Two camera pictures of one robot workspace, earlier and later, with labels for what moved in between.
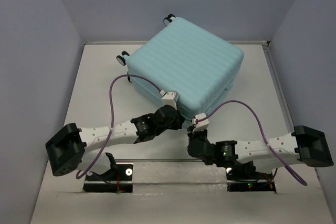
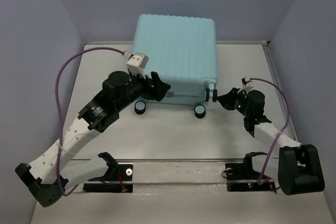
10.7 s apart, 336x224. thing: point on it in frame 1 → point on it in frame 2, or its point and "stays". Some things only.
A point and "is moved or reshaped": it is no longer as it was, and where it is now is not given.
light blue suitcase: x=201 y=66 is moved or reshaped
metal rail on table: x=156 y=159 stays
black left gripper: x=178 y=120 → x=160 y=87
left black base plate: x=121 y=181 stays
